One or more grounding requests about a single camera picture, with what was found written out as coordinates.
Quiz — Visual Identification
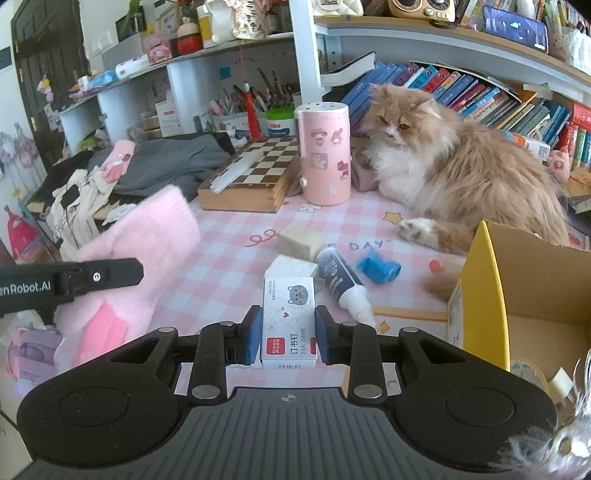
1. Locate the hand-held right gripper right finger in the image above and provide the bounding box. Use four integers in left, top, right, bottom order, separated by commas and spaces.
315, 305, 476, 400

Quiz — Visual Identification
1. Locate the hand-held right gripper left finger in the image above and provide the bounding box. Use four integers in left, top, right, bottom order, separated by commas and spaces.
99, 305, 265, 400

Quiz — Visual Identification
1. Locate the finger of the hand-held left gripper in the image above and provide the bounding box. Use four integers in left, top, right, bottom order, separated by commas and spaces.
54, 257, 145, 306

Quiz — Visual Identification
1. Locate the white staples box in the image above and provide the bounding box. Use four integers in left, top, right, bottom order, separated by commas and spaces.
260, 276, 319, 368

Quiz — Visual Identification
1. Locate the pink fluffy plush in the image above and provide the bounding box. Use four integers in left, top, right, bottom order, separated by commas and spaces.
53, 185, 201, 370

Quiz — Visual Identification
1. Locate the dark blue white tube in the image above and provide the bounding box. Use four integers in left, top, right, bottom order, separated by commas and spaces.
316, 247, 377, 329

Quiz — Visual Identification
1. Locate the white tissue pack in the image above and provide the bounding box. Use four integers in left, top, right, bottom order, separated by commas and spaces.
267, 255, 320, 280

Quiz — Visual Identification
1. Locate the yellow cardboard box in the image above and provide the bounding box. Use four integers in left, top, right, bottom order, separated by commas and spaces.
447, 220, 591, 416

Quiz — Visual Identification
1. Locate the yellow tape roll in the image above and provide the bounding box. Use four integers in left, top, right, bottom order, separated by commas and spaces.
510, 357, 575, 407

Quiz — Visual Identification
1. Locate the pink checkered desktop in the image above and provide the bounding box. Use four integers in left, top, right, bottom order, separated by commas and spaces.
139, 185, 573, 402

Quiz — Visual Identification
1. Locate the pink children backpack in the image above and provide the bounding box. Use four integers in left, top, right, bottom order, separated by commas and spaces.
4, 205, 43, 261

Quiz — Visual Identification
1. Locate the purple backpack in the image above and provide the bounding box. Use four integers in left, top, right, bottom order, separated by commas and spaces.
8, 325, 63, 384

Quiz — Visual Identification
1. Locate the white garment with black print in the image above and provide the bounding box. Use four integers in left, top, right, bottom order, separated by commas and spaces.
46, 168, 121, 252

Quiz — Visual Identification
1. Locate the beige sponge block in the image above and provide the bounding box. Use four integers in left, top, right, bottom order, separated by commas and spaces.
278, 224, 325, 262

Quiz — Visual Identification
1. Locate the pink glove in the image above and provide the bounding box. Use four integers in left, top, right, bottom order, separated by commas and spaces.
99, 140, 137, 185

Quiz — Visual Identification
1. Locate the grey cloth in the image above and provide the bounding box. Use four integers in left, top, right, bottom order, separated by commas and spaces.
88, 134, 236, 197

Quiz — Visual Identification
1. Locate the white plastic case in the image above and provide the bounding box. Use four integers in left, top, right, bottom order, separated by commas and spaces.
210, 154, 252, 192

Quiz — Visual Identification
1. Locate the wooden chessboard box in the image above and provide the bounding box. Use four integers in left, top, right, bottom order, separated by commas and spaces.
198, 136, 303, 214

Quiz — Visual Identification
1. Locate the white box with red label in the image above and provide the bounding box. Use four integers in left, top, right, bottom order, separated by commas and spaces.
154, 99, 181, 137

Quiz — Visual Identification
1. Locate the pink canister with stickers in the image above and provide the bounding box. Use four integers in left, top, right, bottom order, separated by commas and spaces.
294, 102, 354, 207

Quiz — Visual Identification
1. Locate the white wipes pack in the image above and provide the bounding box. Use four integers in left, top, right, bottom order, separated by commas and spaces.
115, 60, 151, 79

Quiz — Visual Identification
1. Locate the pen holder with pens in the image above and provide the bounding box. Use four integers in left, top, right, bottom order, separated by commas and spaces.
210, 69, 301, 134

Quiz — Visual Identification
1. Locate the red tassel doll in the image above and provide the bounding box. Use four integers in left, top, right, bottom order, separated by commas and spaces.
244, 82, 262, 139

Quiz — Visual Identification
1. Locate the orange and white cat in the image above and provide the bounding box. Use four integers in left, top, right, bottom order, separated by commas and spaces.
360, 83, 573, 303

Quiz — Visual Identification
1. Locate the green lid jar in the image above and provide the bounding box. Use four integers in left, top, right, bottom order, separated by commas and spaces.
265, 107, 296, 138

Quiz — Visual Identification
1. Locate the pink gift box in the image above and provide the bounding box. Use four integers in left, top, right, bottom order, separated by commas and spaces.
144, 39, 172, 65

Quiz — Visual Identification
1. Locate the dark wooden door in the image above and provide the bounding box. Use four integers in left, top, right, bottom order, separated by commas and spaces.
11, 0, 90, 153

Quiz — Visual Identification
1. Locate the red round jar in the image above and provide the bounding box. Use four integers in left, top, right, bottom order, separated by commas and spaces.
172, 17, 204, 57

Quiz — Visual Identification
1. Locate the white jug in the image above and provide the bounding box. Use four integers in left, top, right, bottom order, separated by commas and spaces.
203, 0, 236, 47

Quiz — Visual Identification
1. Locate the small white orange carton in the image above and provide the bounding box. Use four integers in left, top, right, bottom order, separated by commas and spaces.
501, 131, 552, 160

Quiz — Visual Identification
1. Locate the row of colourful books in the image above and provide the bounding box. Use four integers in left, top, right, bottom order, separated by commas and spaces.
342, 60, 573, 148

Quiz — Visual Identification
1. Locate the floral vase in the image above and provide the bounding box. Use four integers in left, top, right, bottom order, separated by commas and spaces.
233, 0, 269, 40

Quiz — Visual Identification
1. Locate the white shelf unit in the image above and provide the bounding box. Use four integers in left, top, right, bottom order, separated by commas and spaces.
58, 0, 591, 144

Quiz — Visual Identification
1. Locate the pink pig toy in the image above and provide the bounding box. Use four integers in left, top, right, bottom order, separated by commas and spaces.
547, 147, 573, 183

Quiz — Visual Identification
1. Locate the row of red books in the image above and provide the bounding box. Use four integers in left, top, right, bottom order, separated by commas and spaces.
556, 102, 591, 169

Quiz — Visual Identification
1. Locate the white quilted bag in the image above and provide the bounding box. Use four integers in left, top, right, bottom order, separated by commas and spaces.
311, 0, 363, 18

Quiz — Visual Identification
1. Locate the gold retro radio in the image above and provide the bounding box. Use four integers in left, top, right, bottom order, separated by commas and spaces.
388, 0, 458, 23

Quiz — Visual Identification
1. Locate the smartphone with lit screen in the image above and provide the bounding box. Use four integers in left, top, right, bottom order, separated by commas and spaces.
482, 6, 549, 54

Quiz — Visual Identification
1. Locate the white storage box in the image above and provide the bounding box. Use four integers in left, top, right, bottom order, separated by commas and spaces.
549, 28, 591, 70

